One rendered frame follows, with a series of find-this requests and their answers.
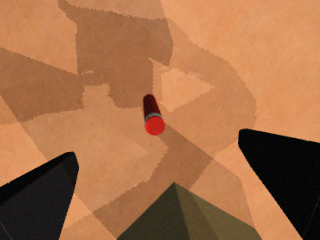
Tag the red peg with white band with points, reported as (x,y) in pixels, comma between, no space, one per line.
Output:
(153,121)

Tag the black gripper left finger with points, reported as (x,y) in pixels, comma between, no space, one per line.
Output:
(34,206)

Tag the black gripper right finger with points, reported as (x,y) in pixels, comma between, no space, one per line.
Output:
(290,169)

